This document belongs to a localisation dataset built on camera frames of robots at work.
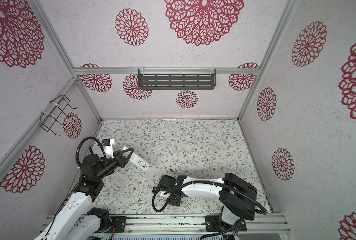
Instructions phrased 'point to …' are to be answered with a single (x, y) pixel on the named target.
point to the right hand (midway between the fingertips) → (171, 195)
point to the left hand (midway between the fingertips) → (132, 151)
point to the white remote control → (136, 160)
